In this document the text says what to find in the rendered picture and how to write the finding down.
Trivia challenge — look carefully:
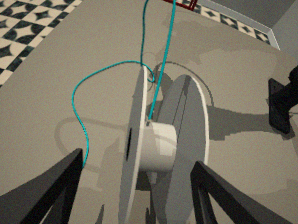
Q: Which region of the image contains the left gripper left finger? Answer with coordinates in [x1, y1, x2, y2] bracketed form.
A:
[0, 148, 83, 224]

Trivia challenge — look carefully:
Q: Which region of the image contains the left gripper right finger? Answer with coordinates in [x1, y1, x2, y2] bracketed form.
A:
[190, 161, 292, 224]

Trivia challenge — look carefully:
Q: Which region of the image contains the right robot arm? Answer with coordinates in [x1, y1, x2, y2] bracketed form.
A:
[268, 65, 298, 134]

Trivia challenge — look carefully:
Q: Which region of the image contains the grey cable reel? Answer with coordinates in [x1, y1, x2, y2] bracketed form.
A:
[119, 65, 209, 224]

